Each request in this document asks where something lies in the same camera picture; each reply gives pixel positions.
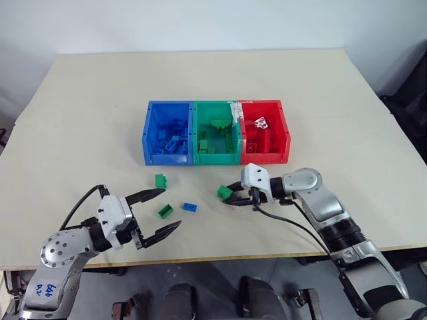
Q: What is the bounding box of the black chair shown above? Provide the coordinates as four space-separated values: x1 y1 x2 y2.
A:
379 42 427 175

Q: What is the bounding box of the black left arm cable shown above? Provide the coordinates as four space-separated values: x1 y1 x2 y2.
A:
59 183 111 231

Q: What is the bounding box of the blue plastic bin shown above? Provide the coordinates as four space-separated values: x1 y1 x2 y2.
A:
141 100 195 167

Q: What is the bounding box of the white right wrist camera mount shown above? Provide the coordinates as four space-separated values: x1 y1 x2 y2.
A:
240 163 272 198

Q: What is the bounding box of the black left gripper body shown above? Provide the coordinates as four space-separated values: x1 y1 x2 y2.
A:
115 197 143 251

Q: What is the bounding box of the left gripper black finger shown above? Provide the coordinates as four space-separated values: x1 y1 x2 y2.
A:
125 188 167 208
136 219 183 250

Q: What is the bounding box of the long red toy brick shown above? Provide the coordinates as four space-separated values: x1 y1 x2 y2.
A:
260 131 274 153

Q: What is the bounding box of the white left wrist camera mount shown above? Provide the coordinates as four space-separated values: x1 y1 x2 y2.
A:
95 195 135 251

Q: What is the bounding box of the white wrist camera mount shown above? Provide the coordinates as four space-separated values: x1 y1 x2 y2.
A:
95 195 135 251
240 163 272 198

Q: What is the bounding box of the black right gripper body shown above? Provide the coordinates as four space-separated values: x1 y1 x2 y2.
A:
245 187 272 205

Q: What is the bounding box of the white tape strip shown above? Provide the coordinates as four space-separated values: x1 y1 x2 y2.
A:
230 99 244 121

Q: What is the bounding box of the dark rounded shape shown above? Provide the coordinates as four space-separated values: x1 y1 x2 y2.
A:
238 275 285 320
162 282 198 320

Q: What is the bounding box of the red plastic bin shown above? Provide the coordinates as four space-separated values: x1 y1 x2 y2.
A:
238 99 292 165

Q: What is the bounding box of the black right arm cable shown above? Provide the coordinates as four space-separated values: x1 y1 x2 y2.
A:
251 187 345 278

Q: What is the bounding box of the brown metal bracket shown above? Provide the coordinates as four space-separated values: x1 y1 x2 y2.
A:
111 292 141 320
289 287 323 316

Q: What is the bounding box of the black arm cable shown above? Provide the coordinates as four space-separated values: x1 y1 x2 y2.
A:
59 183 111 231
251 187 345 278

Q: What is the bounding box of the long green toy brick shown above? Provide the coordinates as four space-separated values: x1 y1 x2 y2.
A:
222 128 236 153

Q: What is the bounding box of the green plastic bin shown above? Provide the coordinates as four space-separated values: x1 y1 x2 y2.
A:
192 99 242 166

